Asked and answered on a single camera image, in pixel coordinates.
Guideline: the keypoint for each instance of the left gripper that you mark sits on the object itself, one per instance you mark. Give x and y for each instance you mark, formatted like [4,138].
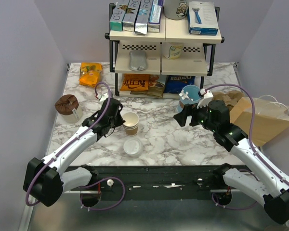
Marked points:
[120,122]

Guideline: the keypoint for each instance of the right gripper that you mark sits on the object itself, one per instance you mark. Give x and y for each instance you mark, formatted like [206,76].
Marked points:
[188,109]

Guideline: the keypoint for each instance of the blue silver toothpaste box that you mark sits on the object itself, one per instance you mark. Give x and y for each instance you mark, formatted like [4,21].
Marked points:
[143,17]

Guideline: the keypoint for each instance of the orange Kettle chips bag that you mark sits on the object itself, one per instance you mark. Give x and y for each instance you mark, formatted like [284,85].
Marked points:
[144,84]

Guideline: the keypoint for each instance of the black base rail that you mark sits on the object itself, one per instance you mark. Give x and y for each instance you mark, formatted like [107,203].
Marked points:
[160,182]

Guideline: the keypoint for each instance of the brown paper bag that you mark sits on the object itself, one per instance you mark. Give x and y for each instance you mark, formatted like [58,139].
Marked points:
[271,118]

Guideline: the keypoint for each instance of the blue plastic cup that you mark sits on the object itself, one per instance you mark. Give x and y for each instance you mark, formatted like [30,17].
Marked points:
[188,95]

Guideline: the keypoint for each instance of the teal toothpaste box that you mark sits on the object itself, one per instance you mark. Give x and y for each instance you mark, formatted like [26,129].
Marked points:
[116,20]

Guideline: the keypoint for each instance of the brown paper cups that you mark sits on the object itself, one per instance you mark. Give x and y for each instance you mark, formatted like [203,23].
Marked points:
[131,123]

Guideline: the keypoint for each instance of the blue razor box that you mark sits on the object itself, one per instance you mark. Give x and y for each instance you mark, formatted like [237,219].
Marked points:
[202,19]

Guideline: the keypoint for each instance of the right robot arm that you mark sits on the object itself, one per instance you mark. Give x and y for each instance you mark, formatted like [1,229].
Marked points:
[271,189]

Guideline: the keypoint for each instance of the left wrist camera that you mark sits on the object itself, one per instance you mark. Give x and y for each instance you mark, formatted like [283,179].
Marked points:
[102,97]

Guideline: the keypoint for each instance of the orange snack bag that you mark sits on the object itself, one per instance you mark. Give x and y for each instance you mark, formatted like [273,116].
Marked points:
[90,74]

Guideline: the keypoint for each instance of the two-tier shelf rack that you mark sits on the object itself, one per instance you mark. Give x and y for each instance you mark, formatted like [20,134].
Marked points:
[197,56]

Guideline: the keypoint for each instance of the purple white toothpaste box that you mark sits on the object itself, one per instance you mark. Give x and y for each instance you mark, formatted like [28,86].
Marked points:
[155,16]

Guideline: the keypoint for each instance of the blue Doritos bag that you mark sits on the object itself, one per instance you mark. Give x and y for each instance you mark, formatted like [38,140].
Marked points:
[175,84]

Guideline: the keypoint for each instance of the white stirrers in cup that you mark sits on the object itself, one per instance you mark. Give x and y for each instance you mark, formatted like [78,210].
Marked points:
[184,96]

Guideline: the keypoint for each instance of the white printed cup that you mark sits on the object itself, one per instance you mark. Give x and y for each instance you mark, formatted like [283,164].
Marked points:
[172,51]

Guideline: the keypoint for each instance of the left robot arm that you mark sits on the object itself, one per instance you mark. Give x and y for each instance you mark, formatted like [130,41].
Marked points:
[47,179]

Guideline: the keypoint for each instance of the cardboard cup carrier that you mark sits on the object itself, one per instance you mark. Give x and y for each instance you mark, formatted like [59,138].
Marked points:
[230,98]

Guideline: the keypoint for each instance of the grey sponge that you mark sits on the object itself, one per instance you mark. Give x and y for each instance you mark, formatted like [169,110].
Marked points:
[138,60]

